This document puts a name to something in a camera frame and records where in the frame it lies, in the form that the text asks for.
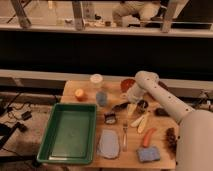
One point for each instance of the person in background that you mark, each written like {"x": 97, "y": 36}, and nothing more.
{"x": 145, "y": 9}

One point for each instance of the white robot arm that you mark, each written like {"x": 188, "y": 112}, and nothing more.
{"x": 195, "y": 137}

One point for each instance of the orange carrot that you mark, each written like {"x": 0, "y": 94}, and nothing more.
{"x": 147, "y": 137}

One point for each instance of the small metal cup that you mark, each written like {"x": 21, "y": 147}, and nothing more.
{"x": 142, "y": 106}

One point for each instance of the silver fork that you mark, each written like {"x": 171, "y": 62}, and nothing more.
{"x": 125, "y": 130}

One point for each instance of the grey blue cloth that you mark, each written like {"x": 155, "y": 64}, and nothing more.
{"x": 108, "y": 145}

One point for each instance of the orange apple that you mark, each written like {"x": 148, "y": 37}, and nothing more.
{"x": 80, "y": 94}

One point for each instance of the black dish brush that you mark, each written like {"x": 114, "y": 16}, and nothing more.
{"x": 110, "y": 117}

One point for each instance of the orange bowl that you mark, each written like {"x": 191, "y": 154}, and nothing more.
{"x": 126, "y": 84}

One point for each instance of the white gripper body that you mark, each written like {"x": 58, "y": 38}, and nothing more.
{"x": 133, "y": 95}

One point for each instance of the green plastic tray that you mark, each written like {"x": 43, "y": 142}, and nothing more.
{"x": 69, "y": 135}

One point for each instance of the blue sponge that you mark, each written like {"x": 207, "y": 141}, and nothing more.
{"x": 149, "y": 154}

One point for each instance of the dark red grapes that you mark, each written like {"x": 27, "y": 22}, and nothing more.
{"x": 171, "y": 140}

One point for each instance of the blue plastic cup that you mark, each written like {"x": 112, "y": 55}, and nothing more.
{"x": 101, "y": 98}

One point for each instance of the white lidded cup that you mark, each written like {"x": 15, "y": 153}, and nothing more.
{"x": 96, "y": 80}

